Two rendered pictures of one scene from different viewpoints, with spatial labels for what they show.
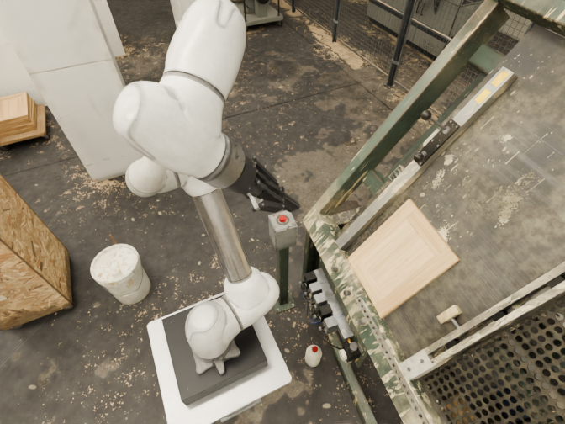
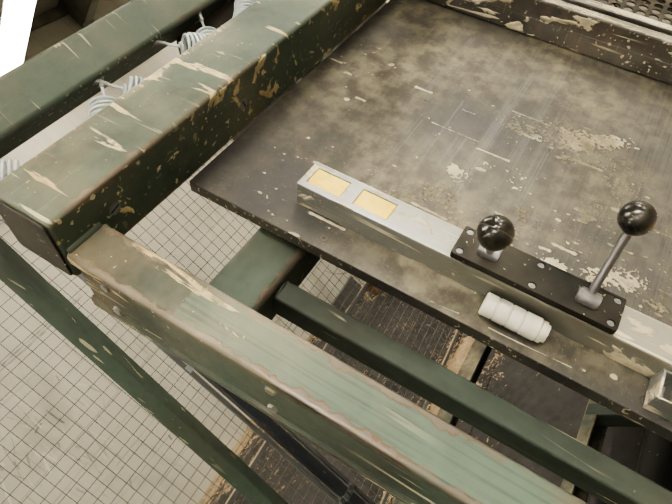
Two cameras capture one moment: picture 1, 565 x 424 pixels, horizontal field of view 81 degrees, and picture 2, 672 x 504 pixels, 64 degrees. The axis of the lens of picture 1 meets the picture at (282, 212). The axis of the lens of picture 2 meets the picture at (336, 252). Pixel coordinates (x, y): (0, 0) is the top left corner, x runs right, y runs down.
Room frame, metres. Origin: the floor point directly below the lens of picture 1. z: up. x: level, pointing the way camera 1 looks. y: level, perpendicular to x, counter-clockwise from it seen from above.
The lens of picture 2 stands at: (1.31, -0.07, 1.74)
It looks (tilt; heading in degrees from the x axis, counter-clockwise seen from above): 12 degrees down; 256
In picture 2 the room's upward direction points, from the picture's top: 44 degrees counter-clockwise
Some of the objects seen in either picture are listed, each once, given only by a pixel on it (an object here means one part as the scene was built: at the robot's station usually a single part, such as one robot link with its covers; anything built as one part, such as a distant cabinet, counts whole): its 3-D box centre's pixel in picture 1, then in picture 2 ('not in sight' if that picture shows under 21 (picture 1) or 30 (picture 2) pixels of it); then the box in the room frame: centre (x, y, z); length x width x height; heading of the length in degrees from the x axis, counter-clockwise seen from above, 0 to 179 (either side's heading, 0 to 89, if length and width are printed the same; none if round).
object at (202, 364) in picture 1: (213, 346); not in sight; (0.45, 0.28, 0.86); 0.22 x 0.18 x 0.06; 26
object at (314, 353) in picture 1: (314, 354); not in sight; (0.65, -0.19, 0.10); 0.10 x 0.10 x 0.20
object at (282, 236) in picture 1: (282, 230); not in sight; (1.05, 0.00, 0.84); 0.12 x 0.12 x 0.18; 19
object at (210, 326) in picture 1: (209, 326); not in sight; (0.48, 0.28, 0.99); 0.18 x 0.16 x 0.22; 128
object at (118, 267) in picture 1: (121, 272); not in sight; (1.15, 1.10, 0.24); 0.32 x 0.30 x 0.47; 25
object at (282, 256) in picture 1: (282, 274); not in sight; (1.05, 0.00, 0.38); 0.06 x 0.06 x 0.75; 19
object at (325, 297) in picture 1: (325, 314); not in sight; (0.66, -0.21, 0.69); 0.50 x 0.14 x 0.24; 19
